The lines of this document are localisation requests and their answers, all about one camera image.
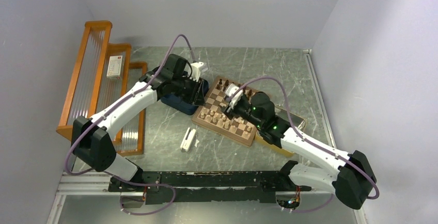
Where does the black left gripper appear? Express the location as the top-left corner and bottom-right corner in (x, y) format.
(172, 74), (206, 106)

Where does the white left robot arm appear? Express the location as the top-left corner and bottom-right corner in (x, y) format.
(69, 54), (206, 191)

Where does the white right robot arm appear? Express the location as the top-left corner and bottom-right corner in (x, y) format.
(221, 92), (377, 210)

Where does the dark blue tray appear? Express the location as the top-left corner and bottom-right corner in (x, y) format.
(161, 94), (200, 116)

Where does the wooden chessboard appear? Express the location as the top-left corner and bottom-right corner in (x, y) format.
(192, 76), (257, 147)

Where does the white stapler-like device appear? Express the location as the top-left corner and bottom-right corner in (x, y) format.
(180, 127), (197, 152)

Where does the yellow tray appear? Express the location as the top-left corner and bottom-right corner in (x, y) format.
(255, 106), (307, 158)

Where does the white card box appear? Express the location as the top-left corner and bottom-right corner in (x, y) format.
(106, 55), (123, 78)

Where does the orange wooden rack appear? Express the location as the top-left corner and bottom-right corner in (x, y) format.
(56, 20), (148, 140)

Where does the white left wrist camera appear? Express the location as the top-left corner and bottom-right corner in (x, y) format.
(190, 61), (208, 82)

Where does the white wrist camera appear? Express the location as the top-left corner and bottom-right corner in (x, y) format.
(225, 84), (244, 109)
(190, 61), (208, 82)

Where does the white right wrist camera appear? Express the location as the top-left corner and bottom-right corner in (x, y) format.
(225, 84), (244, 109)

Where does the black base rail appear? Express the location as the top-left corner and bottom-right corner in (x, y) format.
(108, 171), (311, 205)

